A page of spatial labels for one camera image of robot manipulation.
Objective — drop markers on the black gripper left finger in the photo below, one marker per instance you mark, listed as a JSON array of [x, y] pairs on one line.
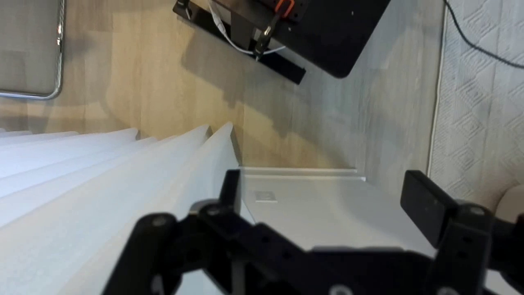
[[214, 238]]

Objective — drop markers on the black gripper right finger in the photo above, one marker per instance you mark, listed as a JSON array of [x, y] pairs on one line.
[[469, 240]]

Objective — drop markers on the white patterned rug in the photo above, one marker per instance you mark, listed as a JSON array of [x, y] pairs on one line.
[[478, 148]]

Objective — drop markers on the wicker chrome cantilever chair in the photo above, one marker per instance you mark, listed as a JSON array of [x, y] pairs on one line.
[[32, 48]]

